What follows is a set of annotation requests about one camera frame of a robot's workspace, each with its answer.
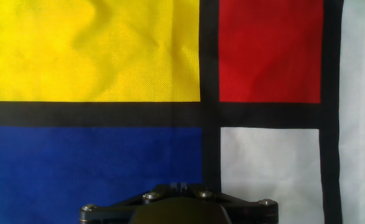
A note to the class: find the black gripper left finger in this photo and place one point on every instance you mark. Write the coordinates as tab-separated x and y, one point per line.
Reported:
113	211

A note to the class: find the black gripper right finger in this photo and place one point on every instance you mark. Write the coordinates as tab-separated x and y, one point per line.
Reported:
250	211

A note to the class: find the colour block tablecloth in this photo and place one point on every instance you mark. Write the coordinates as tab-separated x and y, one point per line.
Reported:
76	46

